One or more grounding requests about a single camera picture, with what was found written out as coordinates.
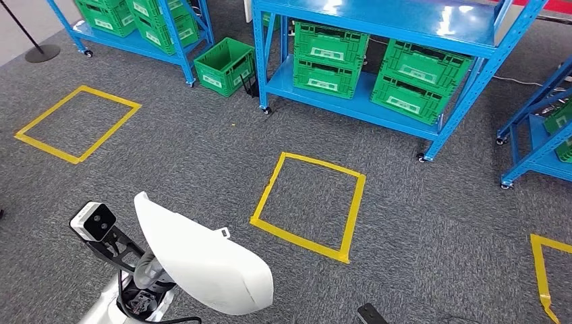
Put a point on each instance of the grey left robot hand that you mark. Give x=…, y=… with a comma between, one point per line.
x=149, y=273

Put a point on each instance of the white plastic shell part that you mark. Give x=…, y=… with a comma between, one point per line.
x=201, y=268

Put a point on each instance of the black robot body part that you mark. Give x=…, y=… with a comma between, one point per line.
x=371, y=315

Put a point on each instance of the blue metal shelf rack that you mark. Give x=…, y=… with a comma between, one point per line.
x=111, y=44
x=380, y=15
x=543, y=147

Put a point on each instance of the yellow floor tape square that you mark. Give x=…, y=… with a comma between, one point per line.
x=298, y=241
x=539, y=268
x=44, y=149

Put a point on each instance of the black router with antennas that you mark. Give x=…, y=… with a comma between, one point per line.
x=254, y=91

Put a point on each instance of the black stanchion with round base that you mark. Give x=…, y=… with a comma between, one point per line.
x=42, y=53

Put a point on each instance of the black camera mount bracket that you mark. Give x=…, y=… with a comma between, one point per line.
x=114, y=252

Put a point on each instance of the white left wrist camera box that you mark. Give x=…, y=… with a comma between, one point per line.
x=94, y=221

